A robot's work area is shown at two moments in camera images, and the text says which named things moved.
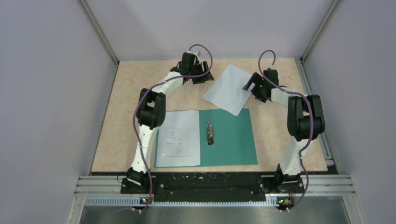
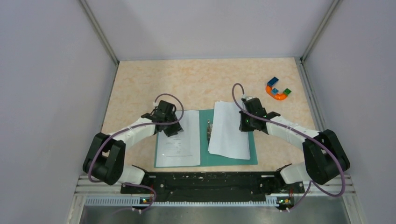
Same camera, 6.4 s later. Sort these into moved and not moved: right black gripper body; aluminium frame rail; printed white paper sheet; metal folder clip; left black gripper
Moved: left black gripper; right black gripper body
Not moved: aluminium frame rail; printed white paper sheet; metal folder clip
